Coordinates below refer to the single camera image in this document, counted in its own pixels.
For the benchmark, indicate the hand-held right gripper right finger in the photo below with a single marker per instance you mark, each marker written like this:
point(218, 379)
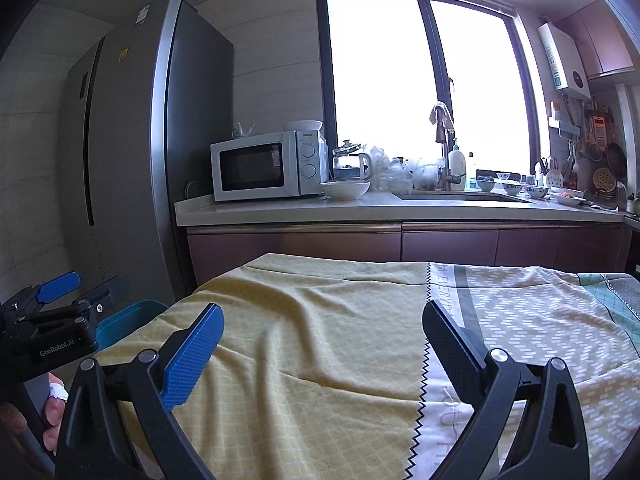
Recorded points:
point(452, 345)

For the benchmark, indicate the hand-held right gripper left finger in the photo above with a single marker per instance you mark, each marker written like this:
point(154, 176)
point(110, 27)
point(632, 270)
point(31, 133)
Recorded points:
point(195, 355)

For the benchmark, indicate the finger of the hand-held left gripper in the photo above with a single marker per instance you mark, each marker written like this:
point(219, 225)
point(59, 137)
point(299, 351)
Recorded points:
point(107, 294)
point(60, 284)

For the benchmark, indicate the blue plastic bin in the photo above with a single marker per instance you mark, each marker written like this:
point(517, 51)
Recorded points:
point(132, 317)

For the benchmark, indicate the person's left hand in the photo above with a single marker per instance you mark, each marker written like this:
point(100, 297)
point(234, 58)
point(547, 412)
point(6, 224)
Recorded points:
point(55, 410)

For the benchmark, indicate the yellow checked cloth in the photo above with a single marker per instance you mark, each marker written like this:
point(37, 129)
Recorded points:
point(310, 330)

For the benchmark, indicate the grey refrigerator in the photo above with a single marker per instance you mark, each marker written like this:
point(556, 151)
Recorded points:
point(135, 160)

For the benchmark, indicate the kitchen counter with cabinets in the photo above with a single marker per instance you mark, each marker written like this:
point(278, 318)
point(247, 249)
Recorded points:
point(300, 245)

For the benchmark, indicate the small blue patterned bowl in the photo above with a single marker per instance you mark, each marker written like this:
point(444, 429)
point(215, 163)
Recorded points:
point(535, 192)
point(512, 189)
point(503, 176)
point(485, 183)

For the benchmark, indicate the white soap bottle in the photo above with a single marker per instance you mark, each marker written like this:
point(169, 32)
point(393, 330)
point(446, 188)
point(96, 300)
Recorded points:
point(457, 165)

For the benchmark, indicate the metal kitchen faucet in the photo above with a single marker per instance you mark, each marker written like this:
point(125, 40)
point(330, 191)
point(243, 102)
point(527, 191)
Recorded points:
point(442, 165)

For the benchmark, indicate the pile of clear plastic containers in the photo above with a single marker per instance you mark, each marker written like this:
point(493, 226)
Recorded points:
point(405, 170)

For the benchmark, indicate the white plate with food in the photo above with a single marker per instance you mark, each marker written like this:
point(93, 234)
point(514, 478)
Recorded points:
point(569, 199)

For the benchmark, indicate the large white bowl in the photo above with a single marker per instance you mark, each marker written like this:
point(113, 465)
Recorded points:
point(345, 190)

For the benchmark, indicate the white utensil holder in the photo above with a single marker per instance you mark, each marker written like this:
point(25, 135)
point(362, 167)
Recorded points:
point(552, 177)

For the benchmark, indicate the white electric kettle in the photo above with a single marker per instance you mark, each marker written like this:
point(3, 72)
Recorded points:
point(366, 166)

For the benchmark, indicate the white microwave oven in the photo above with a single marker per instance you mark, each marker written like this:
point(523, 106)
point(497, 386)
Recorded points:
point(260, 165)

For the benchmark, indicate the white ornament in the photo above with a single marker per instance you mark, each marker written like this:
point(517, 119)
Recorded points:
point(243, 131)

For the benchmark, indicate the glass pot with lid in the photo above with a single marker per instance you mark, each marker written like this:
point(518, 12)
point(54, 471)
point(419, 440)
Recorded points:
point(346, 160)

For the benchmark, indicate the round hanging strainer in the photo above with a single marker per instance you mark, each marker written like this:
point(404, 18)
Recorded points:
point(604, 180)

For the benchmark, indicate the beige dishcloth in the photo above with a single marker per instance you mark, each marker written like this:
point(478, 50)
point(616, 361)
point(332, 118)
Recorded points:
point(441, 116)

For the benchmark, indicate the dark hanging pan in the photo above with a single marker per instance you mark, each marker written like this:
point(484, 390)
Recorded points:
point(616, 160)

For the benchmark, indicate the white bowl with grey rim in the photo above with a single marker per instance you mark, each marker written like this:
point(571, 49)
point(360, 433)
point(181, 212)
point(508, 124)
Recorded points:
point(303, 126)

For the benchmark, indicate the hanging grater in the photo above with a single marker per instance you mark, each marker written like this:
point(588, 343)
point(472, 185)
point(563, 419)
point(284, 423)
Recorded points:
point(598, 130)

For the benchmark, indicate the dark framed window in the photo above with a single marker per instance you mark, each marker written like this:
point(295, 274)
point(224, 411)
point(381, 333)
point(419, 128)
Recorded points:
point(375, 75)

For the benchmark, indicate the white water heater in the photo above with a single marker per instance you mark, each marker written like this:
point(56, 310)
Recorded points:
point(562, 60)

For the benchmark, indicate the round wall socket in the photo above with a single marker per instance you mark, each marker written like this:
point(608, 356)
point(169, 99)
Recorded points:
point(190, 189)

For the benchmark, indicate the grey wall rack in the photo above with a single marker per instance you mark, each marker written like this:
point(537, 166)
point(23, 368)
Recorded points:
point(565, 129)

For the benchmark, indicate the pink wall cabinet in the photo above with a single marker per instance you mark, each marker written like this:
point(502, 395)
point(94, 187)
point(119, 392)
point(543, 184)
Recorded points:
point(600, 40)

